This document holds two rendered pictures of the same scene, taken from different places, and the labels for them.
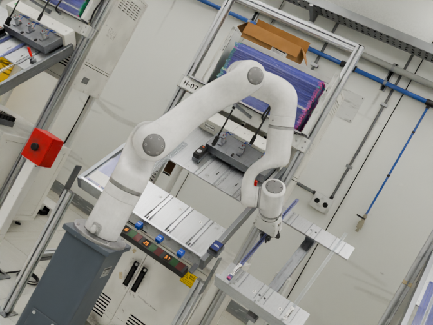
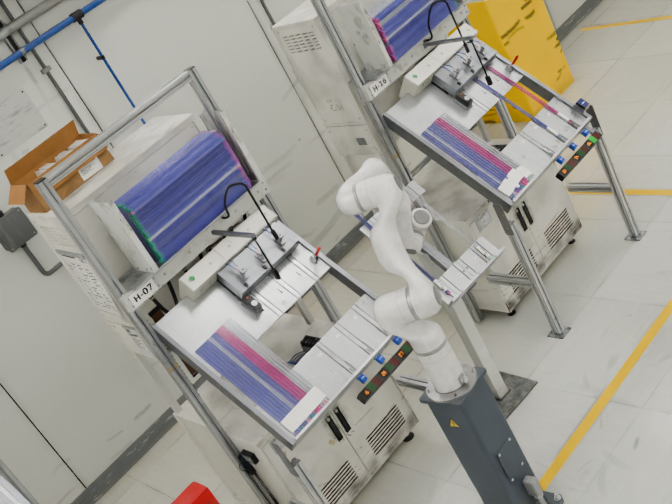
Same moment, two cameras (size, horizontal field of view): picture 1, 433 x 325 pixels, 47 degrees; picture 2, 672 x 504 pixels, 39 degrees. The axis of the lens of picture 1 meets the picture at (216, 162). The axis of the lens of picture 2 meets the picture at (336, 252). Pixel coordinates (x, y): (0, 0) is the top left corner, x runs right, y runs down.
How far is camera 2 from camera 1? 2.85 m
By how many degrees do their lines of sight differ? 54
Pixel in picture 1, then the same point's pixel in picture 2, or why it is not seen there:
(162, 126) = (425, 282)
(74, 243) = (471, 400)
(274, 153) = (407, 203)
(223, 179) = (290, 285)
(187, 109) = (403, 257)
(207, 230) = (366, 312)
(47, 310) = (499, 442)
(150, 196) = (319, 365)
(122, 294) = (347, 444)
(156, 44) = not seen: outside the picture
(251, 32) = not seen: hidden behind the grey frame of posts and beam
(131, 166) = (427, 328)
